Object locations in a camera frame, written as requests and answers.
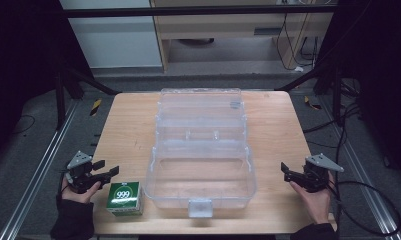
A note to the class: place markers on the white cabinet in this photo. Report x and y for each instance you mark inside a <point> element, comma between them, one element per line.
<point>114,36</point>

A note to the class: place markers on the green and white medicine box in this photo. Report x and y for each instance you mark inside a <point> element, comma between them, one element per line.
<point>124,199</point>

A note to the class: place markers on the clear plastic storage box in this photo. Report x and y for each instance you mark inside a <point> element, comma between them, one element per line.
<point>201,150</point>

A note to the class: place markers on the yellow and black tape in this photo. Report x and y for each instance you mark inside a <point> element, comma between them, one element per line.
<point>312,103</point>
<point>95,107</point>

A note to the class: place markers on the black horizontal bar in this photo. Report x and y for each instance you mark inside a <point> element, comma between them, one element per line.
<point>194,11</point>

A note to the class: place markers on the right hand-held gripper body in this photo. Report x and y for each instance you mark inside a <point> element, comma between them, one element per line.
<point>316,175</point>

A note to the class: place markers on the person's left hand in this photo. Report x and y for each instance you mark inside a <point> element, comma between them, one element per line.
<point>78,195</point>

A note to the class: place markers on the aluminium floor rail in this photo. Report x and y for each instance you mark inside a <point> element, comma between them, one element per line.
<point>361,166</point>
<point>38,173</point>

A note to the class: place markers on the wooden desk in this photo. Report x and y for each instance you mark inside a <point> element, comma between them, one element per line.
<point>218,30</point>

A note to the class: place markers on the black metal stand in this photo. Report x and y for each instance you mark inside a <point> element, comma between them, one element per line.
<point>73,83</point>
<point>324,83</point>

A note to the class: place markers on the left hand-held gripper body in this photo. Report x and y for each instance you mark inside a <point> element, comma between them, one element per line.
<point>79,173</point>

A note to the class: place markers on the person's right hand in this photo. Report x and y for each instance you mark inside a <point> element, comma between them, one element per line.
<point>316,205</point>

